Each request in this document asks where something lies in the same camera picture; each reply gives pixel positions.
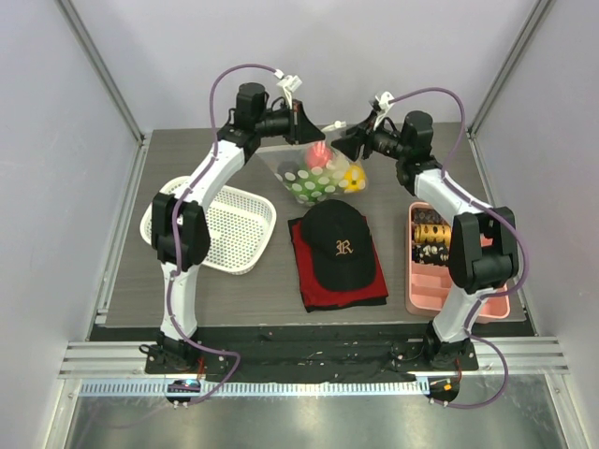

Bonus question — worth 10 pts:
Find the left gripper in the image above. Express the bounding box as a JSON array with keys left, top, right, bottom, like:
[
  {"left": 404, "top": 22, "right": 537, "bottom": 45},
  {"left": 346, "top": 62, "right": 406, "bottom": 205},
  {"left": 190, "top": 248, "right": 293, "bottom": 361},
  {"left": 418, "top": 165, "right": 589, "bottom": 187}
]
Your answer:
[{"left": 256, "top": 100, "right": 326, "bottom": 146}]

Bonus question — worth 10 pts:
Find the clear zip top bag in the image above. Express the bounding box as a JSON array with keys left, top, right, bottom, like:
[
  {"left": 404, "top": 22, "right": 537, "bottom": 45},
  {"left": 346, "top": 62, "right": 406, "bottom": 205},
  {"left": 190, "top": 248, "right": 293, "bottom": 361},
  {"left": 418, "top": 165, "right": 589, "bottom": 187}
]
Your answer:
[{"left": 256, "top": 121, "right": 366, "bottom": 200}]

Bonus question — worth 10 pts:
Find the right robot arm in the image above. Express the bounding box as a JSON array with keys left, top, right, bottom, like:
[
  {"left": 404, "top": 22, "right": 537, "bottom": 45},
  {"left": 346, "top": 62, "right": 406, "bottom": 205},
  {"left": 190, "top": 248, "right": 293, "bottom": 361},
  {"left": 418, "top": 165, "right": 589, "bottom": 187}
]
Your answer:
[{"left": 331, "top": 110, "right": 519, "bottom": 369}]

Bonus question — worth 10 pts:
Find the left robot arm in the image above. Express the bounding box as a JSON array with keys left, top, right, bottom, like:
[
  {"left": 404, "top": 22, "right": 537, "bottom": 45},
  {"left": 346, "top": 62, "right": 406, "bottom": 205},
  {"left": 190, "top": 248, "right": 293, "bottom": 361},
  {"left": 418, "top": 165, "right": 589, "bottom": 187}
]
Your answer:
[{"left": 147, "top": 80, "right": 325, "bottom": 373}]

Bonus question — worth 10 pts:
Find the fake red peach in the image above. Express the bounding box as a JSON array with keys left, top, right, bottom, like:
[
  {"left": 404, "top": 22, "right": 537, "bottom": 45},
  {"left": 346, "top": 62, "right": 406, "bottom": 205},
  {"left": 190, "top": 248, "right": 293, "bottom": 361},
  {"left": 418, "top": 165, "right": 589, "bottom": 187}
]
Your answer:
[{"left": 305, "top": 141, "right": 333, "bottom": 169}]

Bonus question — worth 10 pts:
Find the fake orange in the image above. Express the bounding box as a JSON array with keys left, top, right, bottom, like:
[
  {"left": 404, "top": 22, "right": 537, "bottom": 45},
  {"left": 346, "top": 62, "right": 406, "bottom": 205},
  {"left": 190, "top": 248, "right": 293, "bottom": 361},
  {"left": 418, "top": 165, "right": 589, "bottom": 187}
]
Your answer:
[{"left": 339, "top": 164, "right": 367, "bottom": 194}]

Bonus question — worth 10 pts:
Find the fake green cabbage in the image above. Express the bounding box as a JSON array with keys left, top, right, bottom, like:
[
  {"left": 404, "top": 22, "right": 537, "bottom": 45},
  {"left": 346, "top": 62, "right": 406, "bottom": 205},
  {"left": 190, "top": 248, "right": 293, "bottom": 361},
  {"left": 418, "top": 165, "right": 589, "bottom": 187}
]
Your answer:
[{"left": 283, "top": 170, "right": 339, "bottom": 206}]

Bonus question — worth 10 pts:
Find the black baseball cap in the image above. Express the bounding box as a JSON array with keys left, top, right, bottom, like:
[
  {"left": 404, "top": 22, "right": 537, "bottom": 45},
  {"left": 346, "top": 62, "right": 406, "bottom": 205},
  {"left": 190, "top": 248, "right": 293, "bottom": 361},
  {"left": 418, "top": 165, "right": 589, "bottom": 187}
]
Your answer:
[{"left": 300, "top": 199, "right": 376, "bottom": 292}]

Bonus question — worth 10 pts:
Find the dark floral rolled sock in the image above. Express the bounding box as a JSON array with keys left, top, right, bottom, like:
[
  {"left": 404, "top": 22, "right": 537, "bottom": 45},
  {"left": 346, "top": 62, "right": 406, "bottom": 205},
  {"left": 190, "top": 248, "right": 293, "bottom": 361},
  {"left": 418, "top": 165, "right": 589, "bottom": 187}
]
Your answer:
[{"left": 411, "top": 208, "right": 446, "bottom": 225}]

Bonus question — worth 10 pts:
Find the yellow tiger rolled sock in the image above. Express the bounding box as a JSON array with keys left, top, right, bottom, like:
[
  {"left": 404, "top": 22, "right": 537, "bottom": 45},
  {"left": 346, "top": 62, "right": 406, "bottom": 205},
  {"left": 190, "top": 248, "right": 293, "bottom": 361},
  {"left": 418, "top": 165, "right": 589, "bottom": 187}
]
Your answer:
[{"left": 413, "top": 224, "right": 451, "bottom": 246}]

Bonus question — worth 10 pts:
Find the black white rolled sock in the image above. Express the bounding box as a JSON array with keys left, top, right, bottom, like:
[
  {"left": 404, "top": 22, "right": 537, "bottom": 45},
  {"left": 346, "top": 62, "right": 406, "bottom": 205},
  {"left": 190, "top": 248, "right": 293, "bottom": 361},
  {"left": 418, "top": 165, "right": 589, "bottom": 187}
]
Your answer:
[{"left": 412, "top": 243, "right": 449, "bottom": 267}]

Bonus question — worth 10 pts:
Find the pink divided organizer tray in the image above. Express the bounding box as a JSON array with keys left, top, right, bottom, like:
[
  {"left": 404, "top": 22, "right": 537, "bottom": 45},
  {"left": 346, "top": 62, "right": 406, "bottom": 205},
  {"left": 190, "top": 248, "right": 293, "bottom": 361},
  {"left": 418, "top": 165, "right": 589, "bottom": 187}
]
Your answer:
[{"left": 405, "top": 202, "right": 511, "bottom": 324}]

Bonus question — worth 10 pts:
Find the red folded cloth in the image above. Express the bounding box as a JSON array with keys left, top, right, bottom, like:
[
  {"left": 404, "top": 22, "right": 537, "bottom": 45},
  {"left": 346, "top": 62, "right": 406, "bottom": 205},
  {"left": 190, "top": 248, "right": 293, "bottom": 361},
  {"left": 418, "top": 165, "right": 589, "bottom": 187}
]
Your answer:
[{"left": 287, "top": 218, "right": 388, "bottom": 312}]

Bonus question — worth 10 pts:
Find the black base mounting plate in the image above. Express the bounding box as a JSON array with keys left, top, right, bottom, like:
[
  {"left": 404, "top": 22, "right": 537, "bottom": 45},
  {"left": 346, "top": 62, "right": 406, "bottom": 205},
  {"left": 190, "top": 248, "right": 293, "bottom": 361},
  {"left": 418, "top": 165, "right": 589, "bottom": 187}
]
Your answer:
[{"left": 90, "top": 321, "right": 534, "bottom": 384}]

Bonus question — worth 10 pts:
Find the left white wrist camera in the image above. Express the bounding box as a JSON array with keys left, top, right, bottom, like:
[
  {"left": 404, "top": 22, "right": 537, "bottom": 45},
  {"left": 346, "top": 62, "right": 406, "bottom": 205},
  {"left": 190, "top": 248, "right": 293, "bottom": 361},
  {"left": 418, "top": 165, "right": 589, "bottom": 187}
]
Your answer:
[{"left": 273, "top": 69, "right": 302, "bottom": 109}]

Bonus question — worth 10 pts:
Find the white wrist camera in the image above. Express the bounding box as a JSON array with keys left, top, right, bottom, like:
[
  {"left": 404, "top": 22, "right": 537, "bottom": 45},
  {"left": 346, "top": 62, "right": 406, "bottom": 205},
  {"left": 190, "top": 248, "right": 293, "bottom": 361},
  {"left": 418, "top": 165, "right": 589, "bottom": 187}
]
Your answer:
[
  {"left": 371, "top": 91, "right": 394, "bottom": 129},
  {"left": 273, "top": 69, "right": 302, "bottom": 109}
]

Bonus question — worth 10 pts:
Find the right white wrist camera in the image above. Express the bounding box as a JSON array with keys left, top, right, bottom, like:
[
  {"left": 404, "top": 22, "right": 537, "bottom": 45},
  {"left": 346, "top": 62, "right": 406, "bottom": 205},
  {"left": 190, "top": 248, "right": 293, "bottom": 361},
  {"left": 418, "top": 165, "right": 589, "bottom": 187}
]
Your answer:
[{"left": 371, "top": 91, "right": 394, "bottom": 129}]

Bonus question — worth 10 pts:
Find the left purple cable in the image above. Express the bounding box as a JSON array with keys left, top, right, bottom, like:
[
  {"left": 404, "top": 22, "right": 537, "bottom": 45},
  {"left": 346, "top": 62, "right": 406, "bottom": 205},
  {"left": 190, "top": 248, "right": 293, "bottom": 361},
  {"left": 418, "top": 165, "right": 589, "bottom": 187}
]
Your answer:
[{"left": 88, "top": 63, "right": 282, "bottom": 429}]

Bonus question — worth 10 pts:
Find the left aluminium frame post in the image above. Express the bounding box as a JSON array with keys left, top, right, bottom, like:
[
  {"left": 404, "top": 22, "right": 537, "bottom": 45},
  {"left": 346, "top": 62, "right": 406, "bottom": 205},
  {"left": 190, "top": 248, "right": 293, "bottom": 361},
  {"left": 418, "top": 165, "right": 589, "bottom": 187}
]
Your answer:
[{"left": 55, "top": 0, "right": 145, "bottom": 146}]

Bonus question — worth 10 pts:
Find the aluminium frame post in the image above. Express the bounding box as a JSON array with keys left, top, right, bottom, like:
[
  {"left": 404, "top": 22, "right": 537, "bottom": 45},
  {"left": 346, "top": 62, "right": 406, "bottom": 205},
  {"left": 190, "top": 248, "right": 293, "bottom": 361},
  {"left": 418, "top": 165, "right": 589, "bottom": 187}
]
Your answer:
[
  {"left": 468, "top": 0, "right": 554, "bottom": 139},
  {"left": 55, "top": 0, "right": 145, "bottom": 146}
]

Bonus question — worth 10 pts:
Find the right aluminium frame post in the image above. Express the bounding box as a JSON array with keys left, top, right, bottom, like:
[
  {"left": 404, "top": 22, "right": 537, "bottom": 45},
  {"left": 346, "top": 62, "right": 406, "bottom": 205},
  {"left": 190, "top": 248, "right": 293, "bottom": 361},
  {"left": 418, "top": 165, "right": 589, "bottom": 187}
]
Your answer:
[{"left": 468, "top": 0, "right": 554, "bottom": 139}]

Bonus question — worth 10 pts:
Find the white slotted cable duct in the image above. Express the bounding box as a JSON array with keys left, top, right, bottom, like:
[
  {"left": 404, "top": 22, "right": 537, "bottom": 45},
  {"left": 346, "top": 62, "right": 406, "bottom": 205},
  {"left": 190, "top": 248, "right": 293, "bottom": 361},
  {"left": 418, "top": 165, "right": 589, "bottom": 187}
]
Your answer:
[{"left": 79, "top": 377, "right": 430, "bottom": 399}]

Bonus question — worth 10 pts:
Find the aluminium front rail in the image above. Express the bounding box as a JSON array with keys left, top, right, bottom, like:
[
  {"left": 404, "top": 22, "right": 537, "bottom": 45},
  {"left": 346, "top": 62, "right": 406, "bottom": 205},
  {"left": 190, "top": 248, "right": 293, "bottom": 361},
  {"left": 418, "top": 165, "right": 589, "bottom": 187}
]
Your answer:
[{"left": 59, "top": 337, "right": 569, "bottom": 379}]

